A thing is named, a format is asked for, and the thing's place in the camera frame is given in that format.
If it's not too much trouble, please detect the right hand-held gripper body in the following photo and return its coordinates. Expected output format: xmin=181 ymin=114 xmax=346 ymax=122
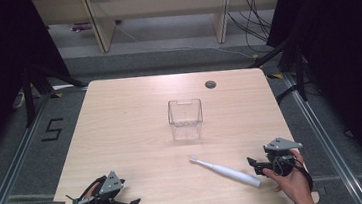
xmin=262 ymin=135 xmax=306 ymax=178

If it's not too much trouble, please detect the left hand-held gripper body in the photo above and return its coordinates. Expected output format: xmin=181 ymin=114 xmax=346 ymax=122
xmin=63 ymin=168 xmax=132 ymax=204

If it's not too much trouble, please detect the white electric toothbrush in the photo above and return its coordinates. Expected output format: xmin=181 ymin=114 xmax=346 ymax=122
xmin=188 ymin=150 xmax=262 ymax=194

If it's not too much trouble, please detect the person's right hand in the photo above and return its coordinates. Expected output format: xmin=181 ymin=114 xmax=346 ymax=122
xmin=261 ymin=147 xmax=315 ymax=204

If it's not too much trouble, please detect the black metal stand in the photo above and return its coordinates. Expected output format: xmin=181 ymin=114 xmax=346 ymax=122
xmin=246 ymin=36 xmax=309 ymax=107
xmin=19 ymin=58 xmax=92 ymax=129

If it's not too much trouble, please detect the clear plastic container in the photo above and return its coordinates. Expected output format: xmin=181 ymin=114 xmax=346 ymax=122
xmin=166 ymin=97 xmax=206 ymax=143

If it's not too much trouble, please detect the black curtain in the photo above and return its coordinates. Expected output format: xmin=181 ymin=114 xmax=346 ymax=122
xmin=0 ymin=0 xmax=79 ymax=169
xmin=262 ymin=0 xmax=362 ymax=204

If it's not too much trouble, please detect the small purple object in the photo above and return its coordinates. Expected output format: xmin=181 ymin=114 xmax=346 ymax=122
xmin=69 ymin=21 xmax=93 ymax=34

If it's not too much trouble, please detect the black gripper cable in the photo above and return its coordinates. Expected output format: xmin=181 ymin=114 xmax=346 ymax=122
xmin=293 ymin=157 xmax=315 ymax=194
xmin=67 ymin=174 xmax=110 ymax=204

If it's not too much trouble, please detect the aluminium floor rail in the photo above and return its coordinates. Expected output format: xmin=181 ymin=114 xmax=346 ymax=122
xmin=0 ymin=91 xmax=63 ymax=204
xmin=281 ymin=64 xmax=362 ymax=204

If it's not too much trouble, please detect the thick black floor cable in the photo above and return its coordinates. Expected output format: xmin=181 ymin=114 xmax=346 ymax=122
xmin=273 ymin=83 xmax=302 ymax=105

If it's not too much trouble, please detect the grey table cable grommet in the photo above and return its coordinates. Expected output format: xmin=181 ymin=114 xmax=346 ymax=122
xmin=204 ymin=79 xmax=218 ymax=91

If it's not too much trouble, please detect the white coiled cable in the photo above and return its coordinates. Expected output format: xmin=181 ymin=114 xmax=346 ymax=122
xmin=10 ymin=91 xmax=27 ymax=110

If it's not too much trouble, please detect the bundle of black cables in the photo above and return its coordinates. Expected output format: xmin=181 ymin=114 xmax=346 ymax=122
xmin=224 ymin=0 xmax=277 ymax=57

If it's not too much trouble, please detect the wooden shelf frame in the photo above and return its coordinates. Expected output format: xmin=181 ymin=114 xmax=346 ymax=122
xmin=32 ymin=0 xmax=289 ymax=61

